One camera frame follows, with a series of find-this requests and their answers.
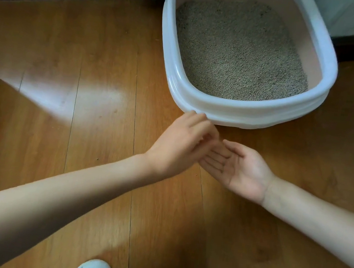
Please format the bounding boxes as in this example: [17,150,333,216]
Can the person's right hand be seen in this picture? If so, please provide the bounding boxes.
[194,136,281,207]

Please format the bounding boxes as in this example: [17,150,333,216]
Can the person's right forearm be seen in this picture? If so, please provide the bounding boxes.
[253,175,354,268]

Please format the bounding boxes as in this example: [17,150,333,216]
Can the person's left forearm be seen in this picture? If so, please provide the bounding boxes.
[0,133,158,268]

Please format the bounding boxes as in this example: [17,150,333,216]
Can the white oval litter box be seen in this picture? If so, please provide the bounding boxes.
[148,0,349,141]

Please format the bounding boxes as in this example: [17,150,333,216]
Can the person's left hand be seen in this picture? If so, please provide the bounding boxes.
[140,104,223,187]

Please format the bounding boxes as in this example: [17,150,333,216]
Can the grey cat litter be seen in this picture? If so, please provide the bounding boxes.
[164,0,320,110]

